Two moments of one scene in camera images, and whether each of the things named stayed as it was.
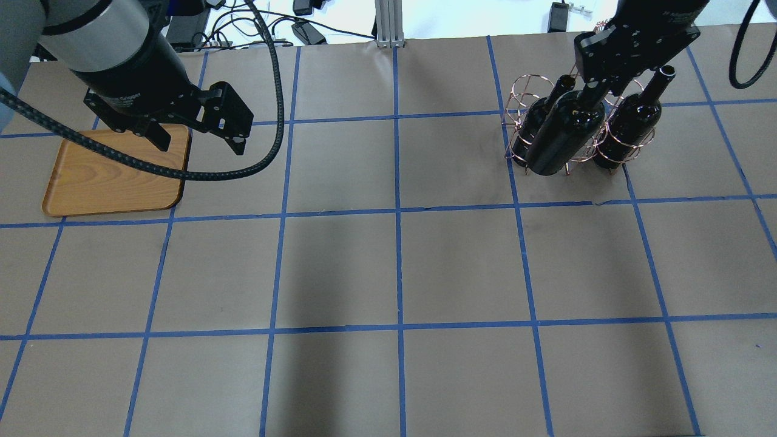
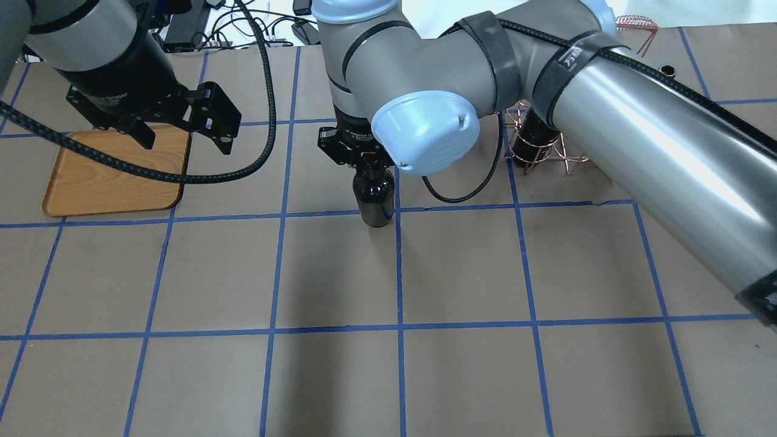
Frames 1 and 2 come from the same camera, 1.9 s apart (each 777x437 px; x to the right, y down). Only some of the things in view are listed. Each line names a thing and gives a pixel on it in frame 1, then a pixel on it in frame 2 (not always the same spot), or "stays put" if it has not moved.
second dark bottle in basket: [534, 116] stays put
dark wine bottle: [570, 122] → [374, 190]
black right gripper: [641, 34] → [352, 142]
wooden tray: [81, 184] stays put
